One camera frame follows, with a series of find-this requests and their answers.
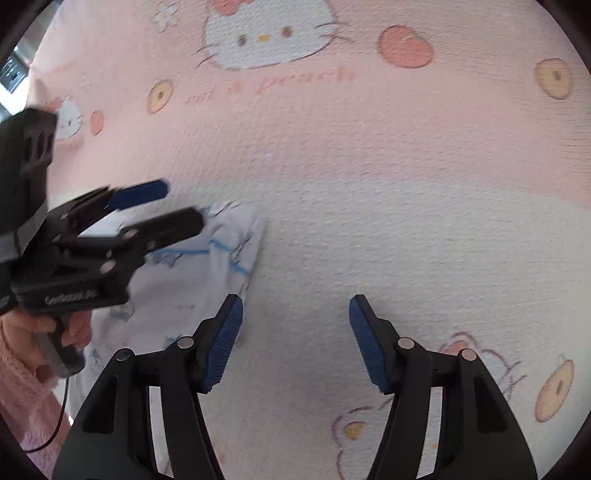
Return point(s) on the white cartoon print pajama pants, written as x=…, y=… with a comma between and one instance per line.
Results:
x=194, y=295

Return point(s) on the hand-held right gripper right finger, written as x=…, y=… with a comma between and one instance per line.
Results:
x=367, y=346

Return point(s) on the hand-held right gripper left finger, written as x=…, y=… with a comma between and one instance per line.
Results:
x=226, y=346

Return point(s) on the window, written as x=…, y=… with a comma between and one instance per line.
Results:
x=14, y=78

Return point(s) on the pink cartoon cat printed blanket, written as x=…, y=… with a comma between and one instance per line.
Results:
x=369, y=184

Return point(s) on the person's left forearm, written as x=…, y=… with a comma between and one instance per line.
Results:
x=23, y=406

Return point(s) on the person's left hand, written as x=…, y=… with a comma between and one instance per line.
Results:
x=18, y=327

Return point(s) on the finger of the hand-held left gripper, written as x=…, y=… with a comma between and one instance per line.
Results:
x=138, y=194
x=175, y=226

